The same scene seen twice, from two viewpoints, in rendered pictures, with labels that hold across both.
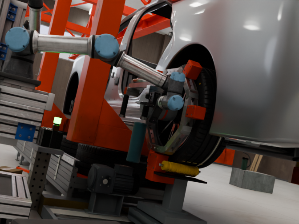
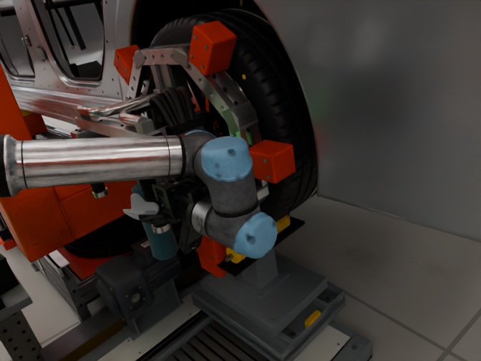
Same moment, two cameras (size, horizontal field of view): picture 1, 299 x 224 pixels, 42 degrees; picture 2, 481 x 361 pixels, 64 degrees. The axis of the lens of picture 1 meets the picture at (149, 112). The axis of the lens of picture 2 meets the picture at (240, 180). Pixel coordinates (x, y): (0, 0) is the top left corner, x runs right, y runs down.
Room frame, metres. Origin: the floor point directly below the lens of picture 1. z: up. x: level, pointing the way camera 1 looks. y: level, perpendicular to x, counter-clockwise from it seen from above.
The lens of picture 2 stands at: (1.44, 0.01, 1.20)
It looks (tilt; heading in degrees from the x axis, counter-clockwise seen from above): 25 degrees down; 346
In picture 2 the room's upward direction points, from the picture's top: 11 degrees counter-clockwise
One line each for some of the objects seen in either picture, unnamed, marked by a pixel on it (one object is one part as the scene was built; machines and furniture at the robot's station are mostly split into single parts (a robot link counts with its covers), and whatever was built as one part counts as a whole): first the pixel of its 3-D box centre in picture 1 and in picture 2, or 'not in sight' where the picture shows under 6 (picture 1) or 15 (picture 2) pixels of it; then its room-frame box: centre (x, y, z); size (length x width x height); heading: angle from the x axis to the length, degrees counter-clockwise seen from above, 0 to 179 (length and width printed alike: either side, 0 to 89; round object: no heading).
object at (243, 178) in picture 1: (252, 170); not in sight; (9.30, -2.65, 0.41); 0.85 x 0.68 x 0.81; 108
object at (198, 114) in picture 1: (195, 112); (269, 160); (2.22, -0.26, 0.85); 0.09 x 0.08 x 0.07; 25
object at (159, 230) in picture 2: (146, 106); (152, 199); (2.25, 0.02, 0.83); 0.04 x 0.04 x 0.16
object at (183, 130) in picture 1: (168, 110); (189, 143); (2.50, -0.12, 0.85); 0.54 x 0.07 x 0.54; 25
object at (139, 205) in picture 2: (142, 99); (138, 205); (2.18, 0.06, 0.86); 0.09 x 0.03 x 0.06; 61
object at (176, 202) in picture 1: (174, 196); (257, 258); (2.58, -0.27, 0.32); 0.40 x 0.30 x 0.28; 25
